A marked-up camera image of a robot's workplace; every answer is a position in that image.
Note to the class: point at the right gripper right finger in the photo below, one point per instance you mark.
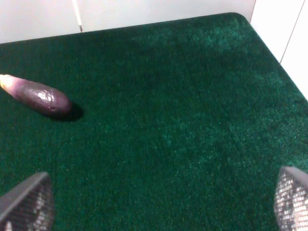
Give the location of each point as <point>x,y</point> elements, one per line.
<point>291,200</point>

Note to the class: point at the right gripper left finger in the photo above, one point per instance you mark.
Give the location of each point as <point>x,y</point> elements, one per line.
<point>29,206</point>

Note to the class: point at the purple eggplant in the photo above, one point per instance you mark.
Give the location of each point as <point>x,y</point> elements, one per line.
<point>39,97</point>

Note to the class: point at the dark green felt mat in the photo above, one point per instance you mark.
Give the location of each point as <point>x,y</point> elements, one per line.
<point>175,126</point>

